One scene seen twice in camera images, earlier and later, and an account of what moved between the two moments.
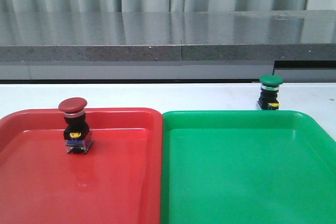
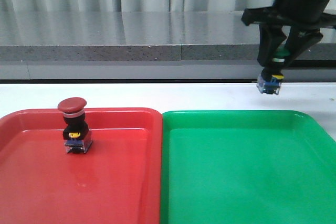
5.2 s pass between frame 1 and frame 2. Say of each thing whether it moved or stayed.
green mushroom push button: moved
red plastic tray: stayed
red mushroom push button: stayed
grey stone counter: stayed
